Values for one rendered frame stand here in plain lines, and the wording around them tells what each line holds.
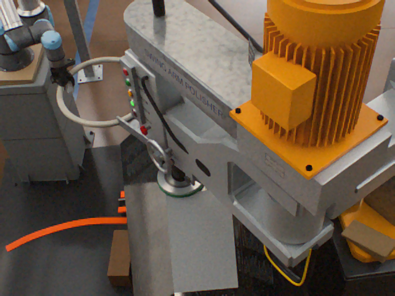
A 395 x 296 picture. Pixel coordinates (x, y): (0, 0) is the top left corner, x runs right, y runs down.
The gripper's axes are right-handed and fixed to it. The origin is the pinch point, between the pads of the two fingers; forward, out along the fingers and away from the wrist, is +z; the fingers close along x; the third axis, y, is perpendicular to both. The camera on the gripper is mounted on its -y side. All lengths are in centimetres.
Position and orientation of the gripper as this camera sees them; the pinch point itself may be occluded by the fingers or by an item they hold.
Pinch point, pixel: (68, 88)
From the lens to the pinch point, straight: 279.7
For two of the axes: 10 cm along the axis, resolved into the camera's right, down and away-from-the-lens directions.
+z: 0.2, 6.2, 7.9
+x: 9.2, 2.9, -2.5
